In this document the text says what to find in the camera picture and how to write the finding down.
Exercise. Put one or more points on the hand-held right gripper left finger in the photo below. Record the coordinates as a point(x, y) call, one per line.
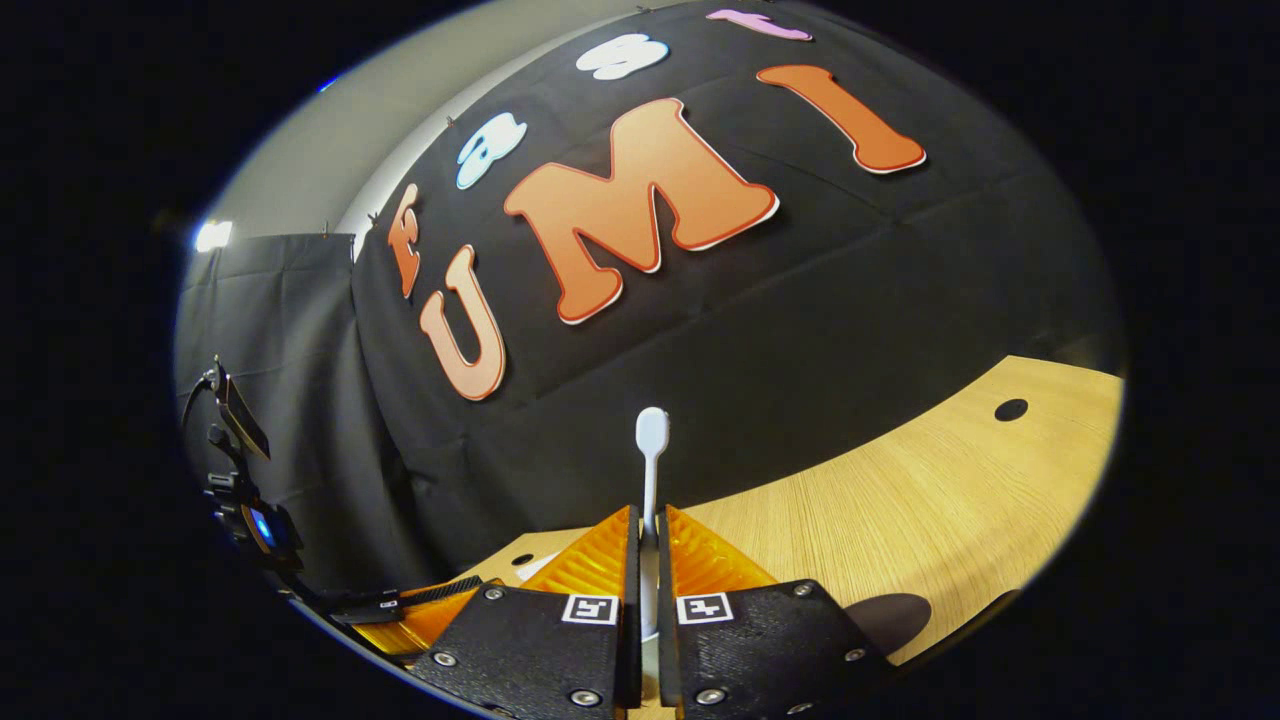
point(633, 570)

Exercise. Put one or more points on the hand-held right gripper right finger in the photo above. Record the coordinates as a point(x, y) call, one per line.
point(662, 570)

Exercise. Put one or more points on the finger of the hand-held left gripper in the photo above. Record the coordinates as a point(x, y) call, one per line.
point(420, 615)

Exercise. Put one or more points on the white toothbrush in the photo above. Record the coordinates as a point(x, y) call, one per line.
point(652, 450)

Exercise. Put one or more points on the dark brown round coaster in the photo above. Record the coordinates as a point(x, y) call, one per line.
point(895, 620)

